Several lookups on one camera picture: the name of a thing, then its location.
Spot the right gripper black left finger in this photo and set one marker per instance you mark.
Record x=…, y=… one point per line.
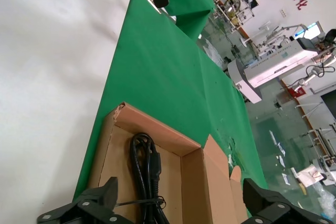
x=89, y=208

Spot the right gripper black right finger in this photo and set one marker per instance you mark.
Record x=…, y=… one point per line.
x=270, y=208

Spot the white industrial robot arm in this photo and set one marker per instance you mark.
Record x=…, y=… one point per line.
x=315, y=70

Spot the white card box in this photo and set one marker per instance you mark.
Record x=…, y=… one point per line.
x=312, y=174

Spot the cardboard box with torn corner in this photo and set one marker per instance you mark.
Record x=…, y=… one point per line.
x=123, y=155

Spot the white paper sheet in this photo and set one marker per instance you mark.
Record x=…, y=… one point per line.
x=281, y=161
x=286, y=178
x=282, y=148
x=273, y=137

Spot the green cloth neighbouring table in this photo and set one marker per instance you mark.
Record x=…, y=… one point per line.
x=189, y=11

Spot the yellow flat item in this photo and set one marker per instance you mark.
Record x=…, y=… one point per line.
x=302, y=187

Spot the crumpled clear plastic wrap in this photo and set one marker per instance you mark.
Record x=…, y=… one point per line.
x=326, y=200

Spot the green table cloth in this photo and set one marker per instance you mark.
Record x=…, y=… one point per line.
x=157, y=64

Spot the clear plastic sheets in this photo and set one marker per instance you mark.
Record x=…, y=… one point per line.
x=214, y=51

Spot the black display on stand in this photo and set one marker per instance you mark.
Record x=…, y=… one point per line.
x=329, y=106

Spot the red cabinet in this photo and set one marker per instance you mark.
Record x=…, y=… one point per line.
x=296, y=92

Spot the white cabinet machine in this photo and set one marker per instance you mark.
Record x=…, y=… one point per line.
x=262, y=72

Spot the white table cloth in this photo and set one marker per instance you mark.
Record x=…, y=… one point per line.
x=52, y=77

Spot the grey desktop monitor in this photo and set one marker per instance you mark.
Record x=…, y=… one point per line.
x=305, y=43

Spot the black office chair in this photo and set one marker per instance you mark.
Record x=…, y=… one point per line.
x=330, y=36

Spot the metal frame equipment cart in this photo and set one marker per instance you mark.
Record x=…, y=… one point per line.
x=233, y=3

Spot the white frame workbench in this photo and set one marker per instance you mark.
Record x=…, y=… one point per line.
x=319, y=134

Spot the white wall socket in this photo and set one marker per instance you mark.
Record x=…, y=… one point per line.
x=283, y=12

